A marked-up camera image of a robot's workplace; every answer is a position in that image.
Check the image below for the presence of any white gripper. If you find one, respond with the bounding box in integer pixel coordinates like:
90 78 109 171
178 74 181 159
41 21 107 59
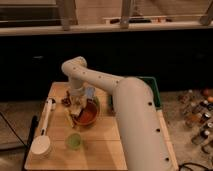
68 88 87 116

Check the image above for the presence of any red bowl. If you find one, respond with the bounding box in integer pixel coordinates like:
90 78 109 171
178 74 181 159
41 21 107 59
73 101 100 126

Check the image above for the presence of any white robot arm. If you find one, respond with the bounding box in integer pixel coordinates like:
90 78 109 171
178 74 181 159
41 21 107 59
61 56 177 171

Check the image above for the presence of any brown toy item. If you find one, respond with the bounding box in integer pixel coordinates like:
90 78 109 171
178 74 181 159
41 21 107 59
61 92 72 107

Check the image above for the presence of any yellow stick item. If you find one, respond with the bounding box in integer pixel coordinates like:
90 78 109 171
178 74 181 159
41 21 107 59
64 108 75 128

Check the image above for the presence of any wooden board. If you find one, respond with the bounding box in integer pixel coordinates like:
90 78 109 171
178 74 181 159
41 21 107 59
25 80 177 171

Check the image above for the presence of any small green cup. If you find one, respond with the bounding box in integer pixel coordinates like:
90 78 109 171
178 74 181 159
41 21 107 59
66 133 82 150

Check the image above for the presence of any green tray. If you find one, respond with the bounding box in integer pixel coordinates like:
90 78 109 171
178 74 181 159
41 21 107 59
108 76 162 112

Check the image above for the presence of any spice bottle rack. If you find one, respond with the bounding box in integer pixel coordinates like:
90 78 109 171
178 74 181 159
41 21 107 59
177 88 213 155

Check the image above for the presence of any white long-handled brush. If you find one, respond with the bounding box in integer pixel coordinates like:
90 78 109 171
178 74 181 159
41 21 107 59
30 98 55 156

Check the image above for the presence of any black cable left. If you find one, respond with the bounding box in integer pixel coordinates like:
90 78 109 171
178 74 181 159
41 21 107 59
0 111 29 149

